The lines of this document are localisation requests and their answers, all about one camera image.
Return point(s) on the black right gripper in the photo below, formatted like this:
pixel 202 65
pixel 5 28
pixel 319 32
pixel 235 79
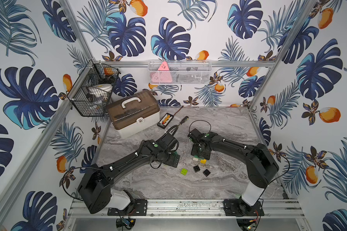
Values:
pixel 204 156

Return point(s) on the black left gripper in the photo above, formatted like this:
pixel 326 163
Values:
pixel 170 157

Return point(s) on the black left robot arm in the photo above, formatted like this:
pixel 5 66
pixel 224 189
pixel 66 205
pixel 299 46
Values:
pixel 96 185

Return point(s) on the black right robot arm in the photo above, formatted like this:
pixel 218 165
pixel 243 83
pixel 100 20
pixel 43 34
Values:
pixel 260 165

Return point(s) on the black square brick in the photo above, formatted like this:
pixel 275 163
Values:
pixel 206 173
pixel 196 169

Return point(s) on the black yellow screwdriver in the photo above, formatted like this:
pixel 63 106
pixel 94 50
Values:
pixel 181 122

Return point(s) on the black bit holder case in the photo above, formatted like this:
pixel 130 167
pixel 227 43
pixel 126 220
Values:
pixel 164 122

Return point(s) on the white storage box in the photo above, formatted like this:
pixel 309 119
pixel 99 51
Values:
pixel 134 113

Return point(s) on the pink triangle card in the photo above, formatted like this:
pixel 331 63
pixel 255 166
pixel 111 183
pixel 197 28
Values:
pixel 161 75

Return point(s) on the white round object in basket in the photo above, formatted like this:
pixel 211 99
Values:
pixel 100 90

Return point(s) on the clear mesh wall shelf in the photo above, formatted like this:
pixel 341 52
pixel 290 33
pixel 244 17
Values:
pixel 187 72

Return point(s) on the black wire basket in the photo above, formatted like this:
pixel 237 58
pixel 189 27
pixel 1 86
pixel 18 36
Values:
pixel 93 74

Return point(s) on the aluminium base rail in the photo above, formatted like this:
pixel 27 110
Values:
pixel 197 209

